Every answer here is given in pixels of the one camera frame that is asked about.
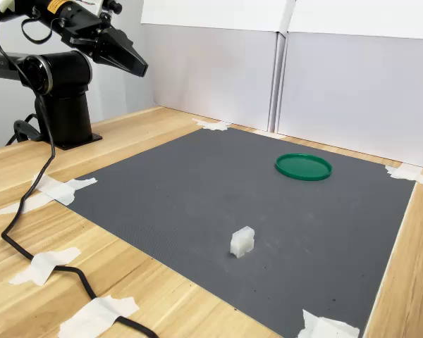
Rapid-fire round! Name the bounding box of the small white plastic terminal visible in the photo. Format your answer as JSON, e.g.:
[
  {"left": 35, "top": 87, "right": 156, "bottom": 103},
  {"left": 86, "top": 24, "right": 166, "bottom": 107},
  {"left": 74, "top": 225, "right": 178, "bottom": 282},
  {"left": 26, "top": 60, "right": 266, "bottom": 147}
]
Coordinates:
[{"left": 229, "top": 225, "right": 256, "bottom": 259}]

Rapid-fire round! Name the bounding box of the round green lid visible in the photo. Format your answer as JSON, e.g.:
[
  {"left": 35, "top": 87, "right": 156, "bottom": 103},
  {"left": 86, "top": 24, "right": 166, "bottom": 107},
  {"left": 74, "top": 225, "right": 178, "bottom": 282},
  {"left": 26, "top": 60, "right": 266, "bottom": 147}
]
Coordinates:
[{"left": 275, "top": 153, "right": 333, "bottom": 182}]

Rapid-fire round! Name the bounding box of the white tape piece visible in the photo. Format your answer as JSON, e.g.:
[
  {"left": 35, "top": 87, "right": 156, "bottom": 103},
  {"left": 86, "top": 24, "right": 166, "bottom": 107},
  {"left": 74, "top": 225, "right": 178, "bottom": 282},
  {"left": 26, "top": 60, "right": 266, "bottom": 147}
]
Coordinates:
[
  {"left": 295, "top": 308, "right": 360, "bottom": 338},
  {"left": 252, "top": 129, "right": 286, "bottom": 140},
  {"left": 58, "top": 295, "right": 140, "bottom": 338},
  {"left": 0, "top": 174, "right": 98, "bottom": 218},
  {"left": 384, "top": 163, "right": 423, "bottom": 187},
  {"left": 8, "top": 246, "right": 82, "bottom": 286},
  {"left": 192, "top": 118, "right": 232, "bottom": 132}
]

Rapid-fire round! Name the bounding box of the dark grey mat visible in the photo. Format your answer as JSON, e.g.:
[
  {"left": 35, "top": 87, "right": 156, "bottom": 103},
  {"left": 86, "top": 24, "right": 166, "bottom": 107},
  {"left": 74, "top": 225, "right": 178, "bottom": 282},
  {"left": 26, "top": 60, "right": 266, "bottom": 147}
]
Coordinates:
[{"left": 66, "top": 126, "right": 417, "bottom": 338}]

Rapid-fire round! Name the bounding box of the small camera with circuit board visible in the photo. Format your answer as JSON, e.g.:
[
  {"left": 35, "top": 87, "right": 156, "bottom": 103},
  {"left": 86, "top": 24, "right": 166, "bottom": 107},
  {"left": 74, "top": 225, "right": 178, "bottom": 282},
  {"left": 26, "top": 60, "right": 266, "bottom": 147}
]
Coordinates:
[{"left": 97, "top": 0, "right": 123, "bottom": 18}]

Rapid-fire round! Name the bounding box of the black flat gripper cable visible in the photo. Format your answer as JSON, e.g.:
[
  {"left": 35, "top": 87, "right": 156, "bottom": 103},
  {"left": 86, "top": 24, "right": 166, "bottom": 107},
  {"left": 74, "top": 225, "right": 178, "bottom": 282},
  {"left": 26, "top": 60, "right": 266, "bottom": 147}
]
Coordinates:
[{"left": 20, "top": 17, "right": 63, "bottom": 45}]

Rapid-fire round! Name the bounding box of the black arm base cable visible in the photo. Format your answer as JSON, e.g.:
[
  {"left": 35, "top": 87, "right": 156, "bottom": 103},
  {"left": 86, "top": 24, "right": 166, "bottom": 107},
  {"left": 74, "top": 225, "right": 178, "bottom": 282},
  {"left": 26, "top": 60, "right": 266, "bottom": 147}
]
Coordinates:
[{"left": 5, "top": 112, "right": 43, "bottom": 147}]

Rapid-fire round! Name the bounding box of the black camera cable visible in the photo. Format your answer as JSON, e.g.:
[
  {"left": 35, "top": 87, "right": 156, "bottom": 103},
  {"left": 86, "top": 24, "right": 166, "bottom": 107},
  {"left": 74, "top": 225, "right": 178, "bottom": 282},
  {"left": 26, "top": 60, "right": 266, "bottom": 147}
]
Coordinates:
[{"left": 0, "top": 13, "right": 160, "bottom": 338}]

